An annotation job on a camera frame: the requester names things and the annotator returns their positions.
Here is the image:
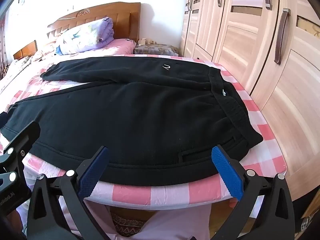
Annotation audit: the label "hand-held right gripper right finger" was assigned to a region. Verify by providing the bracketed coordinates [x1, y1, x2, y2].
[211, 144, 294, 240]

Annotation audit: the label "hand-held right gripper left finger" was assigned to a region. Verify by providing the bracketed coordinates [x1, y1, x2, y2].
[26, 145, 120, 240]

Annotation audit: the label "black pants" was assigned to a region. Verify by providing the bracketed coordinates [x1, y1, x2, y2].
[5, 56, 264, 187]

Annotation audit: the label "pink checked bed sheet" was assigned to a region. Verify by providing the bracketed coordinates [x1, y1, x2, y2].
[0, 39, 288, 207]

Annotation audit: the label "beige floral blanket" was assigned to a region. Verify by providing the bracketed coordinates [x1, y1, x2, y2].
[0, 55, 34, 86]

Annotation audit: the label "patterned floor rug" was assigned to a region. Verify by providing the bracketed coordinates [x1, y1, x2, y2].
[110, 210, 150, 238]

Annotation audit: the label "purple floral pillow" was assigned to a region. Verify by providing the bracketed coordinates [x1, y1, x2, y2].
[55, 17, 115, 55]

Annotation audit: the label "light wooden wardrobe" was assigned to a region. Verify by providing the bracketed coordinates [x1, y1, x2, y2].
[179, 0, 320, 205]

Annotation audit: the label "bedside table with floral cloth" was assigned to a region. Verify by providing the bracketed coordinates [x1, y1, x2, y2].
[133, 42, 179, 56]

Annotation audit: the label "wooden headboard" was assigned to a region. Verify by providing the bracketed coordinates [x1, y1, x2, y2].
[14, 2, 142, 60]

